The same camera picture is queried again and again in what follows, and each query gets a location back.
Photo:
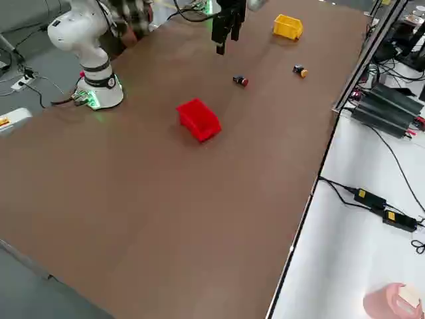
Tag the white power strip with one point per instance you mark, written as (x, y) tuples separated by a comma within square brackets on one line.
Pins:
[(23, 82)]

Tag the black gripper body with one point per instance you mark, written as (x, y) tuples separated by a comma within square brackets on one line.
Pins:
[(232, 6)]

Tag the aluminium frame rail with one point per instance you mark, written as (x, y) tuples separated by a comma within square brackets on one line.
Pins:
[(368, 53)]

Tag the red plastic storage bin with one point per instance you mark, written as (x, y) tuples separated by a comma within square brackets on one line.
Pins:
[(199, 119)]

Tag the person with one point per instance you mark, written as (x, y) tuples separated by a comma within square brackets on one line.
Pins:
[(133, 20)]

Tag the black adapter with yellow label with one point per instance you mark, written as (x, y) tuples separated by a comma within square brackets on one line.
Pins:
[(369, 198), (398, 220)]

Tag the black finned power supply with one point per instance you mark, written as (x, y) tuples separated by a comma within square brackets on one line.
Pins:
[(385, 109)]

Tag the yellow mushroom push button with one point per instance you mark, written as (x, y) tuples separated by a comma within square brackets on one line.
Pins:
[(301, 71)]

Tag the pink round container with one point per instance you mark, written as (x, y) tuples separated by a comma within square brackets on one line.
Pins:
[(388, 302)]

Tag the yellow plastic storage bin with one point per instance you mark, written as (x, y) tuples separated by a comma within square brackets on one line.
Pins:
[(287, 26)]

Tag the white box with yellow label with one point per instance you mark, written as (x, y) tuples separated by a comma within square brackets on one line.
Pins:
[(13, 119)]

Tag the black monitor stand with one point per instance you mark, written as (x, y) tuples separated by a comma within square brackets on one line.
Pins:
[(411, 50)]

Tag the red mushroom push button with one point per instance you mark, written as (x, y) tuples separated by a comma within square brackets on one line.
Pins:
[(241, 80)]

